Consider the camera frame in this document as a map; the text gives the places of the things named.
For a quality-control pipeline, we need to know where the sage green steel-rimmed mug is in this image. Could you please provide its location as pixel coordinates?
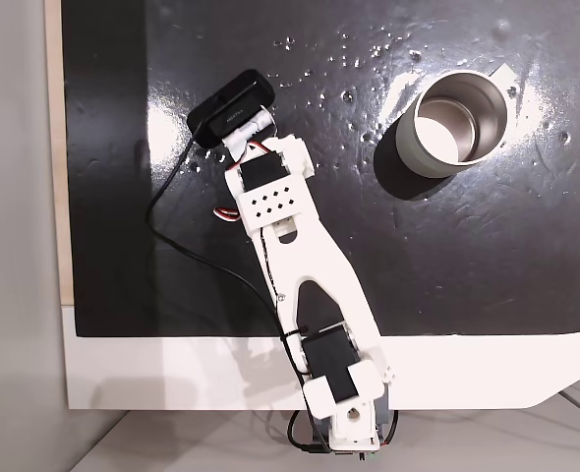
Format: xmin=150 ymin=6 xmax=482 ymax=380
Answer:
xmin=393 ymin=63 xmax=519 ymax=179

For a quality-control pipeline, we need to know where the black rubber mat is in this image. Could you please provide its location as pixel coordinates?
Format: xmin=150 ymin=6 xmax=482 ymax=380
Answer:
xmin=61 ymin=0 xmax=580 ymax=339

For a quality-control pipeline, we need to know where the black oval camera box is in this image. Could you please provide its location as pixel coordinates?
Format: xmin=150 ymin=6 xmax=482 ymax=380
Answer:
xmin=187 ymin=70 xmax=275 ymax=148

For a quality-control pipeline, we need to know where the red white black servo wire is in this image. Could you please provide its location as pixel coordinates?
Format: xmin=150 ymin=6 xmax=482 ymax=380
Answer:
xmin=213 ymin=206 xmax=243 ymax=226

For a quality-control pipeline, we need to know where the black base cable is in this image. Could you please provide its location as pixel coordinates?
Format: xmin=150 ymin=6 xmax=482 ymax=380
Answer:
xmin=288 ymin=407 xmax=400 ymax=458

